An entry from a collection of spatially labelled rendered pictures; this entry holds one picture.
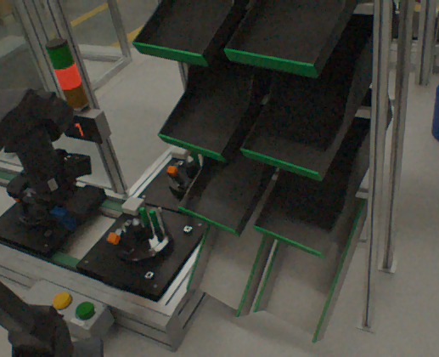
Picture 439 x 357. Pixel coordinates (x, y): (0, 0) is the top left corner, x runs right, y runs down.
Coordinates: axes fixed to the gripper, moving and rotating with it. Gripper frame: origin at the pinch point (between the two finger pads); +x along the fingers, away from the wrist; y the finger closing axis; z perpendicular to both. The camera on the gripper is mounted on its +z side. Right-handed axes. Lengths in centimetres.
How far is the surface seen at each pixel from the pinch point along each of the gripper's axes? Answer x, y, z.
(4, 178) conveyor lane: 31, 67, 29
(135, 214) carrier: 28.2, 12.8, 26.8
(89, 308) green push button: 28.3, 5.2, -1.2
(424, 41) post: 23, -39, 128
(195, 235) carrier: 28.5, -5.7, 26.0
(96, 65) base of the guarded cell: 40, 103, 116
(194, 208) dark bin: 5.8, -17.4, 14.0
